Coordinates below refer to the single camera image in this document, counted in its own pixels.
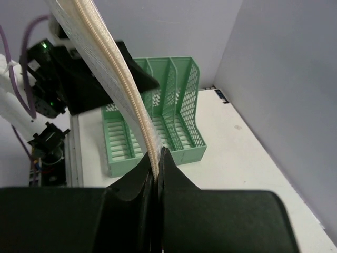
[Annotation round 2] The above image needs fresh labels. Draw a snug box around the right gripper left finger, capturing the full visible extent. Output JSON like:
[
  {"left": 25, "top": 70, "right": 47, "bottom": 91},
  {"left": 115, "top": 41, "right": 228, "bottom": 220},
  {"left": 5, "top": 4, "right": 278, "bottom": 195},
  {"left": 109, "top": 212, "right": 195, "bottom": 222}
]
[{"left": 1, "top": 155, "right": 153, "bottom": 252}]

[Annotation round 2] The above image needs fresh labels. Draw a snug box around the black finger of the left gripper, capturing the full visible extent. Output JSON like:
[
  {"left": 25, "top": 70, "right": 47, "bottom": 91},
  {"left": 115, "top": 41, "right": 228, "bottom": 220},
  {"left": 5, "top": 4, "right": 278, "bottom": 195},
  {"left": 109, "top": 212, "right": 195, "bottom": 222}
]
[{"left": 115, "top": 41, "right": 160, "bottom": 93}]

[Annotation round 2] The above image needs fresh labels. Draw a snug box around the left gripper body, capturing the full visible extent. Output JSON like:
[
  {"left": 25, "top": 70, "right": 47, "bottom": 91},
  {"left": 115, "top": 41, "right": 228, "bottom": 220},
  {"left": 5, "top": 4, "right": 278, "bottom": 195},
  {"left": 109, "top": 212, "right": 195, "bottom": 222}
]
[{"left": 51, "top": 25, "right": 127, "bottom": 115}]

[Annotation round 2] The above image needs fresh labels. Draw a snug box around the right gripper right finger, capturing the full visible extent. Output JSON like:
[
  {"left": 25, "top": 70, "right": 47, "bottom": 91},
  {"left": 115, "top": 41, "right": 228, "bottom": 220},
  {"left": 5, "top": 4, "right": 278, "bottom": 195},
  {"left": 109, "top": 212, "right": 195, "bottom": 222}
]
[{"left": 157, "top": 148, "right": 300, "bottom": 252}]

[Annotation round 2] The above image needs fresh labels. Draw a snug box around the clear plastic document pouch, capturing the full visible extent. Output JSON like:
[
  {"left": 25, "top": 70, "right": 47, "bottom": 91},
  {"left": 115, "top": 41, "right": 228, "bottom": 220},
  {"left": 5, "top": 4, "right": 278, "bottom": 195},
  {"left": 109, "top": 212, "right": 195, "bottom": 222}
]
[{"left": 46, "top": 1, "right": 163, "bottom": 181}]

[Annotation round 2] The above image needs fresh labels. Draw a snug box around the green mesh file organizer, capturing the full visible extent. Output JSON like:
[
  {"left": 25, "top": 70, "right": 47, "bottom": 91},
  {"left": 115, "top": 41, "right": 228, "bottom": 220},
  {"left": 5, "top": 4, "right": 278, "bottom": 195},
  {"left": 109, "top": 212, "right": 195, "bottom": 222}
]
[{"left": 101, "top": 56, "right": 207, "bottom": 178}]

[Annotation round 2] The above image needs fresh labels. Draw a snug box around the xdof label sticker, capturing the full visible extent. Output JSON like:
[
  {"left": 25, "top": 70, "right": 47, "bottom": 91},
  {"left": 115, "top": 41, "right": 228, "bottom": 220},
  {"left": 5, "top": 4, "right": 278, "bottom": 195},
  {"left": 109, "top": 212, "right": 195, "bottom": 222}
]
[{"left": 214, "top": 89, "right": 228, "bottom": 104}]

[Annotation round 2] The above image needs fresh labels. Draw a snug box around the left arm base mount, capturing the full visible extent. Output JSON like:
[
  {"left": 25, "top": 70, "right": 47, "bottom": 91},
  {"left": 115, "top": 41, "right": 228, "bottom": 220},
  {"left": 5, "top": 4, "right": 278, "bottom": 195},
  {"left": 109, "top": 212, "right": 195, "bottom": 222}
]
[{"left": 28, "top": 122, "right": 69, "bottom": 186}]

